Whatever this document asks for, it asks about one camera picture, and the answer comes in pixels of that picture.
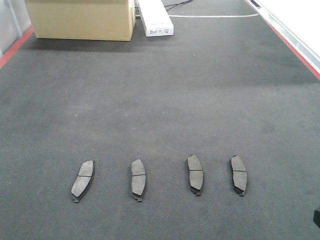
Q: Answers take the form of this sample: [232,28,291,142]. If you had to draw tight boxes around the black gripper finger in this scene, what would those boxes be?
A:
[312,207,320,228]

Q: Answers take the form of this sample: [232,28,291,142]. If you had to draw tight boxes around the grey brake pad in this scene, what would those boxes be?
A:
[131,159,147,202]
[186,154,204,196]
[229,155,248,197]
[71,160,95,203]

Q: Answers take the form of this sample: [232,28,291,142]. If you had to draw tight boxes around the dark grey conveyor belt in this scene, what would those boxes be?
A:
[0,0,320,240]

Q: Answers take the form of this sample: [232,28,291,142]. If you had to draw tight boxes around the long white carton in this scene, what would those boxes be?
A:
[137,0,174,37]

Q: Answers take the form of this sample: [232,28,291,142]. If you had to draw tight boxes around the large cardboard box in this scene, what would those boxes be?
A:
[25,0,136,41]

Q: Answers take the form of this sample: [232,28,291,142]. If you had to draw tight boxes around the black floor cable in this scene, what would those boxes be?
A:
[162,0,193,11]

